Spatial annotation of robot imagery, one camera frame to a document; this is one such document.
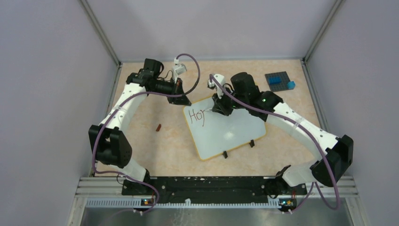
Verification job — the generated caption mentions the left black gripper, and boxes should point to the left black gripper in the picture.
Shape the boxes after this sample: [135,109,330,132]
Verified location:
[151,76,192,106]

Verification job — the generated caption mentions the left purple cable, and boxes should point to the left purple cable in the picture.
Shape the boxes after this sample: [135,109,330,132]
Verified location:
[91,53,201,215]

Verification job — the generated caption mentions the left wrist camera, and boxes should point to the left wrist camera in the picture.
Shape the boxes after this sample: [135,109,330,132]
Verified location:
[172,57,187,79]

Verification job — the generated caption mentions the blue lego brick on plate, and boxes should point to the blue lego brick on plate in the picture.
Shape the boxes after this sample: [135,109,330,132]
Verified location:
[268,76,282,85]

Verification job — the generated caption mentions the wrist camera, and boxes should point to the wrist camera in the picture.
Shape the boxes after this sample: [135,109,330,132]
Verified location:
[172,57,187,79]
[207,74,226,99]

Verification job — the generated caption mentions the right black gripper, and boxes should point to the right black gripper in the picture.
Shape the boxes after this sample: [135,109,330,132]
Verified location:
[213,85,248,116]

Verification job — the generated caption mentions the purple cable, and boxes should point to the purple cable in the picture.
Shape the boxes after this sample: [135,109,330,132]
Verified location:
[91,53,201,215]
[209,73,342,213]

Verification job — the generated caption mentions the yellow framed whiteboard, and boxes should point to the yellow framed whiteboard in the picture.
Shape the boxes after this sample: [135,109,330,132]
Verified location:
[183,97,267,161]

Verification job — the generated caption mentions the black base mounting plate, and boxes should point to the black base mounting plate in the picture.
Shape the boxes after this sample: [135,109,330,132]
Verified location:
[121,176,307,204]

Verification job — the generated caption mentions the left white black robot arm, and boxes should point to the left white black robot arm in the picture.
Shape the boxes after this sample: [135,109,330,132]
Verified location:
[88,58,191,195]

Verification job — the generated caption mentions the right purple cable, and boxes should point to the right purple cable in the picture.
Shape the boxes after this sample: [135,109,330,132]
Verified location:
[209,73,342,213]

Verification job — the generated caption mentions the white cable duct rail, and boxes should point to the white cable duct rail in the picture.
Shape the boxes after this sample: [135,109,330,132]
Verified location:
[86,198,282,209]

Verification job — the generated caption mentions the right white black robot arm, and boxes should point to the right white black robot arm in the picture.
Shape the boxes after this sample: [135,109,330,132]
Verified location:
[207,72,354,194]

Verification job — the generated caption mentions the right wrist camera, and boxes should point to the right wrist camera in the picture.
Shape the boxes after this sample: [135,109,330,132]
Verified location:
[207,74,226,99]

